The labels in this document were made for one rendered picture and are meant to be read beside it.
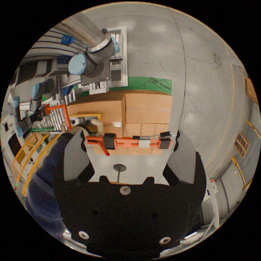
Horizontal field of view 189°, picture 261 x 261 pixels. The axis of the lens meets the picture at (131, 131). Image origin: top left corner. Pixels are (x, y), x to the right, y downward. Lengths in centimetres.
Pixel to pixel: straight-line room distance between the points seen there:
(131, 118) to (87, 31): 109
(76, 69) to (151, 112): 99
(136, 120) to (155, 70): 99
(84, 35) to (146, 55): 149
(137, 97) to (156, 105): 26
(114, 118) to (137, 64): 116
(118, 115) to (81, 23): 71
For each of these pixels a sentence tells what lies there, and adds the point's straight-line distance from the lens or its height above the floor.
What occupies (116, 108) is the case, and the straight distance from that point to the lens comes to 73.
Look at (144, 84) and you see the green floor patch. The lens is 164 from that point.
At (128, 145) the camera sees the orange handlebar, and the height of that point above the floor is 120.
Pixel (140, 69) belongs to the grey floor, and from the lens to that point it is 165.
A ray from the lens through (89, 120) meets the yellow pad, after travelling 68.
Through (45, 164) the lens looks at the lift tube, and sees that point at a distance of 47.
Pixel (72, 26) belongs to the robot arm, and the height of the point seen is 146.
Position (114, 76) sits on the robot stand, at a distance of 145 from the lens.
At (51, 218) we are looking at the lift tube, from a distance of 43.
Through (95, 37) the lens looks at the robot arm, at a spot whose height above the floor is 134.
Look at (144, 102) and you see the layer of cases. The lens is 112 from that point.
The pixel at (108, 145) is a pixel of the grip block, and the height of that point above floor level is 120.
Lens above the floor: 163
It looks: 58 degrees down
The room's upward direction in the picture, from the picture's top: 178 degrees counter-clockwise
